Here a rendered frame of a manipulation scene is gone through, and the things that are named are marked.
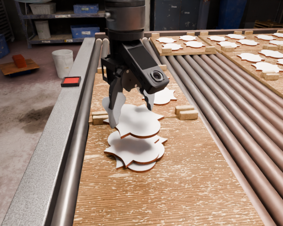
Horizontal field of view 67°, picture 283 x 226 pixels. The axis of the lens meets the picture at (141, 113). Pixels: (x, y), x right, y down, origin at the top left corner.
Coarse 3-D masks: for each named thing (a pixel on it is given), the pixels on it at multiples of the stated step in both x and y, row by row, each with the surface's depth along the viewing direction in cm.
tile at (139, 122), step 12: (132, 108) 55; (144, 108) 55; (108, 120) 51; (120, 120) 51; (132, 120) 51; (144, 120) 51; (156, 120) 51; (120, 132) 47; (132, 132) 47; (144, 132) 47; (156, 132) 47
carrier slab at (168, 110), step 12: (168, 72) 102; (96, 84) 90; (108, 84) 90; (168, 84) 90; (96, 96) 81; (108, 96) 81; (132, 96) 81; (180, 96) 81; (96, 108) 74; (156, 108) 74; (168, 108) 74
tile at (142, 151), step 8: (112, 136) 57; (128, 136) 57; (112, 144) 54; (120, 144) 54; (128, 144) 54; (136, 144) 54; (144, 144) 54; (152, 144) 54; (104, 152) 53; (112, 152) 52; (120, 152) 52; (128, 152) 52; (136, 152) 52; (144, 152) 52; (152, 152) 52; (128, 160) 50; (136, 160) 50; (144, 160) 50; (152, 160) 50
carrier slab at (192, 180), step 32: (96, 128) 64; (160, 128) 64; (192, 128) 64; (96, 160) 53; (160, 160) 53; (192, 160) 53; (224, 160) 53; (96, 192) 45; (128, 192) 45; (160, 192) 45; (192, 192) 45; (224, 192) 45; (96, 224) 39; (128, 224) 39; (160, 224) 39; (192, 224) 39; (224, 224) 39; (256, 224) 39
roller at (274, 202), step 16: (176, 64) 116; (192, 96) 89; (208, 112) 76; (224, 128) 67; (224, 144) 64; (240, 144) 61; (240, 160) 56; (256, 176) 51; (256, 192) 49; (272, 192) 47; (272, 208) 45
